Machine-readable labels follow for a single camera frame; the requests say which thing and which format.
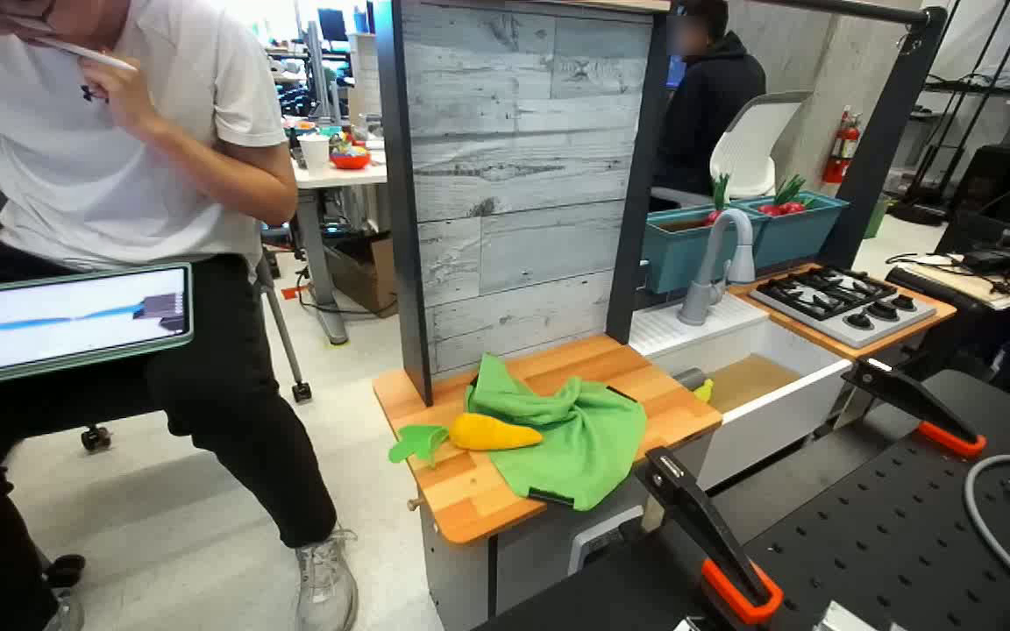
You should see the grey wood pattern wall panel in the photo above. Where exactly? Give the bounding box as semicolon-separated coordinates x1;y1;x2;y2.
398;0;656;379

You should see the tablet computer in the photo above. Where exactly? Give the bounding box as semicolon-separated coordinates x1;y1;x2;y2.
0;260;201;397

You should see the white cup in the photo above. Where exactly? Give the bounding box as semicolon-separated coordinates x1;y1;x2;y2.
293;130;334;172

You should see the white office table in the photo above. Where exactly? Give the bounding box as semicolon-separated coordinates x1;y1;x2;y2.
292;154;391;349

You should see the black office chair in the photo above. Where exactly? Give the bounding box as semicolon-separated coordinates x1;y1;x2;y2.
937;142;1010;280

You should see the grey cabinet with handle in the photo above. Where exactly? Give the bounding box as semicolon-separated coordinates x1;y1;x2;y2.
413;433;718;631

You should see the grey toy faucet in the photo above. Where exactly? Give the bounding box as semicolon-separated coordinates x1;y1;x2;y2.
676;206;762;330

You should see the black clamp orange handle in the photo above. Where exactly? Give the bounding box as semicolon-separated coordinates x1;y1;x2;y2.
849;356;992;462
631;446;789;631

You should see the black frame post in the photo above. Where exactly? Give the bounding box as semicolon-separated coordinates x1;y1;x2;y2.
835;2;954;267
602;0;679;343
372;0;438;405

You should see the person in black hoodie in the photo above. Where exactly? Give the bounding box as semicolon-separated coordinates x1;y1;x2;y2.
651;0;768;198

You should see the green microfiber towel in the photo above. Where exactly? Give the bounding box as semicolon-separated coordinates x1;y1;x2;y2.
464;349;651;516

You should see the toy stove top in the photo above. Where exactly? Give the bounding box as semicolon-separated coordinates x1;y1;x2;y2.
752;264;940;349

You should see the teal plastic bin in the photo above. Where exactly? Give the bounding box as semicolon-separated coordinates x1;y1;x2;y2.
642;190;851;297

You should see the red fire extinguisher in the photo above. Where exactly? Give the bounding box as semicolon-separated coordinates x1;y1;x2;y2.
822;107;867;190

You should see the wooden stove counter board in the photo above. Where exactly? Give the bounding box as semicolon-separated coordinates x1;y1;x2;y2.
732;260;960;364

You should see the person in white shirt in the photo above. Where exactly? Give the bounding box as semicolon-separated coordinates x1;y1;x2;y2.
0;0;366;631

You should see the white toy sink basin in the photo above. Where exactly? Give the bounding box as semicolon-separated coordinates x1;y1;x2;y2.
629;292;859;495

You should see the cardboard box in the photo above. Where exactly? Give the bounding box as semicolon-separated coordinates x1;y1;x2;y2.
326;223;398;319

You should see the person right forearm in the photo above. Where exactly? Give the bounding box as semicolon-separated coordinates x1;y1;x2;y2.
128;105;301;226

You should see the red bowl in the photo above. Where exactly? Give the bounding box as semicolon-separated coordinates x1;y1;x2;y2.
331;142;376;174

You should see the wooden butcher block countertop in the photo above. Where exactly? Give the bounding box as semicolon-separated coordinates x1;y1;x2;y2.
372;331;725;549

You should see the yellow plush toy green leaf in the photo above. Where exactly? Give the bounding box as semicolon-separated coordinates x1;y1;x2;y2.
384;408;548;466

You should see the person right hand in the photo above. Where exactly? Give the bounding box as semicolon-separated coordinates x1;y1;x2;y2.
78;47;168;142

